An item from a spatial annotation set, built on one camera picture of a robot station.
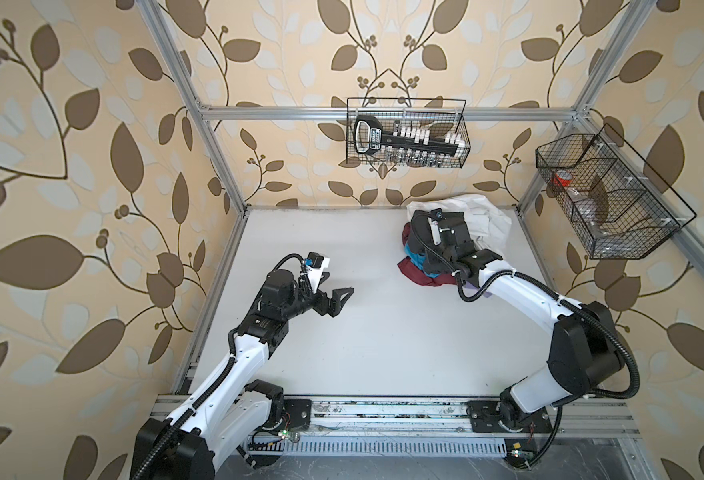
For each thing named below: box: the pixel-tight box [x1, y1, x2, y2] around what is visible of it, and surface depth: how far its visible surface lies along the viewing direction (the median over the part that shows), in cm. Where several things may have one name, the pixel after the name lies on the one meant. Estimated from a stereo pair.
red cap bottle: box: [553, 170, 573, 187], surface depth 89 cm
